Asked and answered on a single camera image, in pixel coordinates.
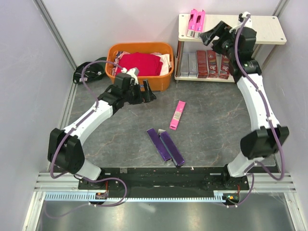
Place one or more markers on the red folded cloth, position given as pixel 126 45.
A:
pixel 147 64

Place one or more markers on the blue slotted cable duct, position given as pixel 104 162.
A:
pixel 95 197

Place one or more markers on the dark green cap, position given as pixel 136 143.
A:
pixel 93 73

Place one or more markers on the silver Protefix toothpaste box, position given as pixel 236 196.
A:
pixel 192 62

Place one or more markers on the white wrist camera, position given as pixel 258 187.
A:
pixel 133 72
pixel 244 20

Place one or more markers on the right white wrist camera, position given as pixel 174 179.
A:
pixel 244 20

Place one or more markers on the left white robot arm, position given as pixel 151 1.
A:
pixel 66 145

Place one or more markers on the purple toothpaste box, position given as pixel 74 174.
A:
pixel 175 154
pixel 158 144

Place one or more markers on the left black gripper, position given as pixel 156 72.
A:
pixel 150 96

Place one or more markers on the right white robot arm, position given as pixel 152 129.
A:
pixel 267 135

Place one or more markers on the silver-sided red toothpaste box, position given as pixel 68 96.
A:
pixel 202 64

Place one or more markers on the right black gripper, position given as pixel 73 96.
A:
pixel 222 29

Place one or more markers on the red 3D toothpaste box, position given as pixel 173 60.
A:
pixel 212 64
pixel 224 71

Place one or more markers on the pink labelled toothpaste box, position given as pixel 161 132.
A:
pixel 177 115

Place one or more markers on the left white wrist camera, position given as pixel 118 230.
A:
pixel 133 72

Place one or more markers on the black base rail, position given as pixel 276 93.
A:
pixel 208 178

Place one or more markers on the orange plastic basket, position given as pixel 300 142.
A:
pixel 156 83

